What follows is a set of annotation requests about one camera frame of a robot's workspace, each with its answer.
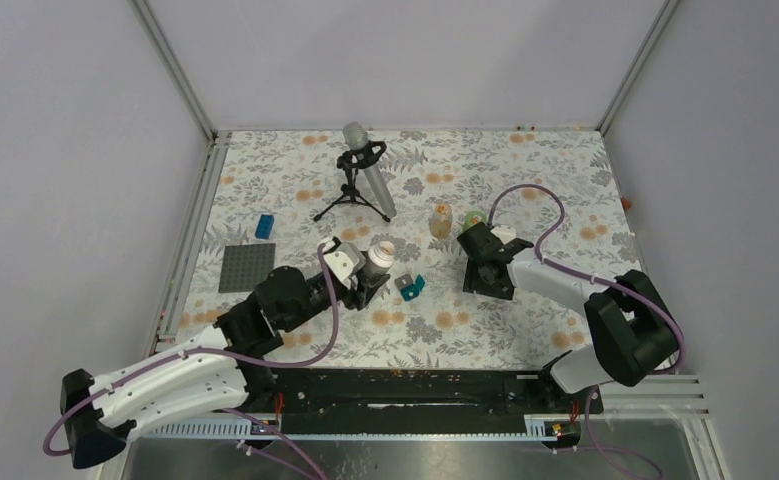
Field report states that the blue lego brick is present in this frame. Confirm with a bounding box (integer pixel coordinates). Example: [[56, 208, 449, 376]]
[[254, 214, 275, 240]]

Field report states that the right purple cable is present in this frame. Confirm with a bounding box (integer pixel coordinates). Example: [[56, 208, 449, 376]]
[[488, 184, 686, 372]]

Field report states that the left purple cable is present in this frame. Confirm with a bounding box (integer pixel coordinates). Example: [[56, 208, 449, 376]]
[[43, 243, 341, 458]]

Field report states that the grey microphone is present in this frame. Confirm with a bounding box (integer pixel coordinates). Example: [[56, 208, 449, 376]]
[[342, 122, 397, 219]]

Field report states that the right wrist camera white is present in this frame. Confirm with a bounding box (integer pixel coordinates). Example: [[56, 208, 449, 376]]
[[491, 225, 517, 245]]

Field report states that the white cable duct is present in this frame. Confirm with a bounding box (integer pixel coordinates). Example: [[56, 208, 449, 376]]
[[144, 411, 578, 442]]

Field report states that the white cap pill bottle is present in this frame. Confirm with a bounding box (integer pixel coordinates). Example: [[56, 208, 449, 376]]
[[365, 240, 396, 275]]

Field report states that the floral table mat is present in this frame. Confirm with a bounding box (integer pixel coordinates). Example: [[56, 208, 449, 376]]
[[168, 130, 639, 369]]

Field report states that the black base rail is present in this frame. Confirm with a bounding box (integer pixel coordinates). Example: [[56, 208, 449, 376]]
[[237, 368, 590, 420]]

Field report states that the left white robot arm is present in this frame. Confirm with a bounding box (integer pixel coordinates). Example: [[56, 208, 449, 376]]
[[50, 262, 390, 470]]

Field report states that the green pill bottle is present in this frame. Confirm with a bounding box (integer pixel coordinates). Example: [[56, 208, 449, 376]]
[[462, 211, 487, 231]]

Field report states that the grey lego baseplate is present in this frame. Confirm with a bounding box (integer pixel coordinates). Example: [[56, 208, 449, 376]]
[[218, 243, 276, 293]]

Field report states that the black microphone tripod stand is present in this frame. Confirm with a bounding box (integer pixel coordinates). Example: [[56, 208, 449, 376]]
[[312, 151, 391, 223]]

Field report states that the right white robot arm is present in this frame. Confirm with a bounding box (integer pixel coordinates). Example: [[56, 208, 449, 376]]
[[457, 223, 683, 412]]

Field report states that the purple cable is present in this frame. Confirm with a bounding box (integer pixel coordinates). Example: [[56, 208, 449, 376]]
[[43, 243, 341, 458], [488, 184, 686, 372]]

